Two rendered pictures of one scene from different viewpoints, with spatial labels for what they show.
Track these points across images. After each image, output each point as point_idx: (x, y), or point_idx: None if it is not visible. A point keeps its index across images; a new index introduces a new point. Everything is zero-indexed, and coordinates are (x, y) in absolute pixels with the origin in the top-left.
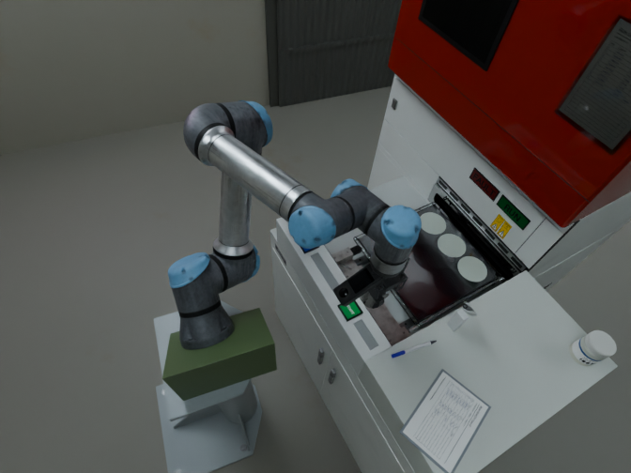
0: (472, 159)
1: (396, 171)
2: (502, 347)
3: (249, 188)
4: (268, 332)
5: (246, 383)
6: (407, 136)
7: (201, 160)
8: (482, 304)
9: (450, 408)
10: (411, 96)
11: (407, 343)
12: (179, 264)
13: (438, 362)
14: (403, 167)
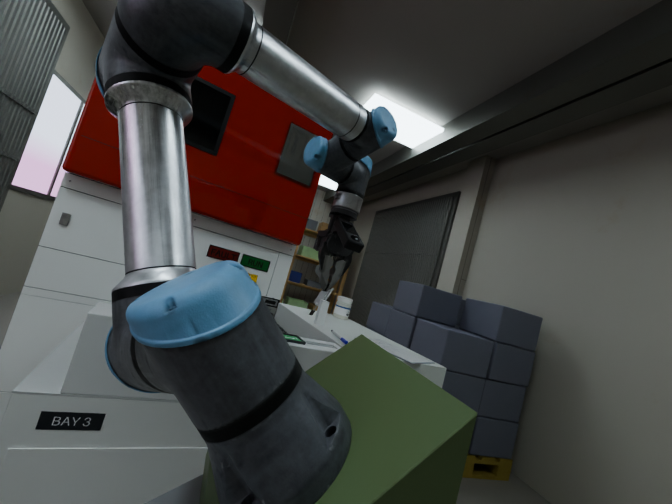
0: (205, 238)
1: (80, 308)
2: (336, 324)
3: (327, 88)
4: (327, 358)
5: None
6: (100, 251)
7: (252, 36)
8: (301, 315)
9: (385, 346)
10: (101, 202)
11: (333, 337)
12: (187, 282)
13: (349, 337)
14: (95, 295)
